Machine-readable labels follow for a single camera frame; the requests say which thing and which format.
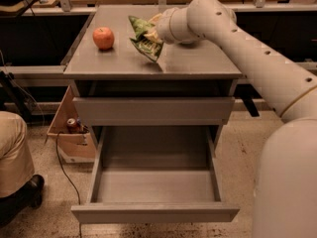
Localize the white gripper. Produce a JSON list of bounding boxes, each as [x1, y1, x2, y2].
[[144, 8, 198, 45]]

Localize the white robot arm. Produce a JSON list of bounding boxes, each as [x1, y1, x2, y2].
[[148, 0, 317, 238]]

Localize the red apple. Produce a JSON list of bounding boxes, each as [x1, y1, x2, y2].
[[92, 27, 115, 51]]

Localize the black shoe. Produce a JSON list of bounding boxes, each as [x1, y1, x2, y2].
[[0, 175, 45, 227]]

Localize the green jalapeno chip bag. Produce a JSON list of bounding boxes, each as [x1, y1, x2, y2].
[[129, 16, 163, 62]]

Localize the cardboard box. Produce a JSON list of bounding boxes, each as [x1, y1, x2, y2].
[[47, 86, 96, 163]]

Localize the grey drawer cabinet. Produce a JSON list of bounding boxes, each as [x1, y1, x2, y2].
[[64, 6, 242, 140]]

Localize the closed grey top drawer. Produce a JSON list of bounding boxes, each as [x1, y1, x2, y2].
[[73, 97, 234, 126]]

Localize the open grey middle drawer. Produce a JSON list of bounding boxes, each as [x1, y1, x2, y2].
[[71, 126, 239, 224]]

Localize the person leg beige trousers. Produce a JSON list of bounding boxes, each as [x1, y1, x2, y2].
[[0, 111, 35, 198]]

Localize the grey metal rail frame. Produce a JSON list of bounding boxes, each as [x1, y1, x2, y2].
[[0, 3, 317, 88]]

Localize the red soda can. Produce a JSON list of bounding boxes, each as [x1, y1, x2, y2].
[[66, 118, 80, 134]]

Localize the black cable on floor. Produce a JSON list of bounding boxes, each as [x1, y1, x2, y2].
[[54, 132, 83, 238]]

